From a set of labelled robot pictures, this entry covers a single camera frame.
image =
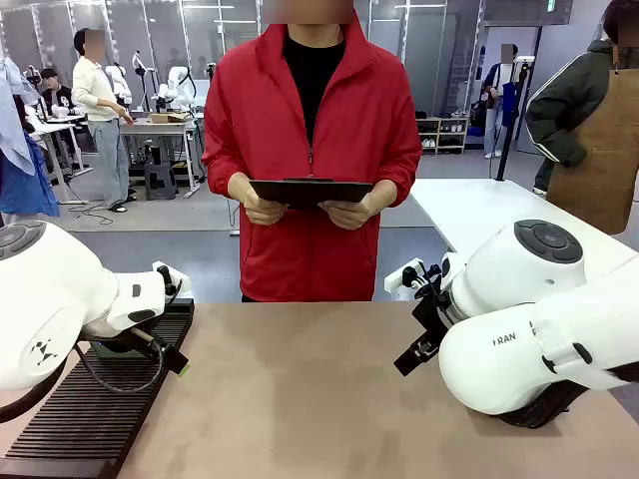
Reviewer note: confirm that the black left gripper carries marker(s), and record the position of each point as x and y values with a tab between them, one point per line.
145	333

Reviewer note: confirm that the person with blue vest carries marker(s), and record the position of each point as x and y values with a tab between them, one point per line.
499	100

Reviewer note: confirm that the person in red jacket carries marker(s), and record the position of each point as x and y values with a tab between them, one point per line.
309	120

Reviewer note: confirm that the dark wall screen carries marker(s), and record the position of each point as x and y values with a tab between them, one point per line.
529	11

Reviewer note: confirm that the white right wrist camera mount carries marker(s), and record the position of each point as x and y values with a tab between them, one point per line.
399	279

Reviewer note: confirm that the wooden shoe shelf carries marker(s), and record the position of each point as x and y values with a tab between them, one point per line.
442	135

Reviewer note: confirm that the person's right forearm red sleeve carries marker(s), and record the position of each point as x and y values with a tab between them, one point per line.
222	174

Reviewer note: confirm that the black pole stand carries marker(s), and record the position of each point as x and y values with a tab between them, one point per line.
511	120

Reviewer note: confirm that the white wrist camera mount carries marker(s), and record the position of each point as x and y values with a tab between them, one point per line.
175	280
399	279

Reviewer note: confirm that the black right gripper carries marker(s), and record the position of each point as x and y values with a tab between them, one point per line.
433	314

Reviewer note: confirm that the person in brown apron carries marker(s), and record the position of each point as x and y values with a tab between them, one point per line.
594	140

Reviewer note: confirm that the flat cardboard box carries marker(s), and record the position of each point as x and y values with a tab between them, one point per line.
170	118

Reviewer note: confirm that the person in blue clothes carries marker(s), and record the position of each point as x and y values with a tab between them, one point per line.
20	164

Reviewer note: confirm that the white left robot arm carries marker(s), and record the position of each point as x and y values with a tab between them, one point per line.
55	299

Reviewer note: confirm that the grey step stool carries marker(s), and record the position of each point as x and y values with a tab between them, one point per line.
160	180

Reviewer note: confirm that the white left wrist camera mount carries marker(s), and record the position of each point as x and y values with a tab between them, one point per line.
175	280

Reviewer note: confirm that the seated person in black cap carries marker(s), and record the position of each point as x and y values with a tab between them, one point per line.
59	97

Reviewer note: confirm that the black slotted PCB rack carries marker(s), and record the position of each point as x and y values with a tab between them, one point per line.
95	424

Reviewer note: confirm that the white desk with seated person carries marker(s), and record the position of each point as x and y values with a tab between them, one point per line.
55	127

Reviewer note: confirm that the standing person in grey trousers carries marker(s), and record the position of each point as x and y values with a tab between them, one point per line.
102	110

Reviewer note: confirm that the white background desk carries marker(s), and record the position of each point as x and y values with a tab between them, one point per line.
165	127

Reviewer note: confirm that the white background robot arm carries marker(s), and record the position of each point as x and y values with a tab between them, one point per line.
177	87

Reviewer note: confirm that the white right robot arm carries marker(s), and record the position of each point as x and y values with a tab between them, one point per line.
524	319

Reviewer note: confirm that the person's left hand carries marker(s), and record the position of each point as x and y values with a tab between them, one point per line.
357	212

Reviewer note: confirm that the black clipboard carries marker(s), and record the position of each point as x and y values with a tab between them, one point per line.
309	192

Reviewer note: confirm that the person's left forearm red sleeve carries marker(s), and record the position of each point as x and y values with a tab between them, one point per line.
404	174

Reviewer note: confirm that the person's right hand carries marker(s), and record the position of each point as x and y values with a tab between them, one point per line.
257	207

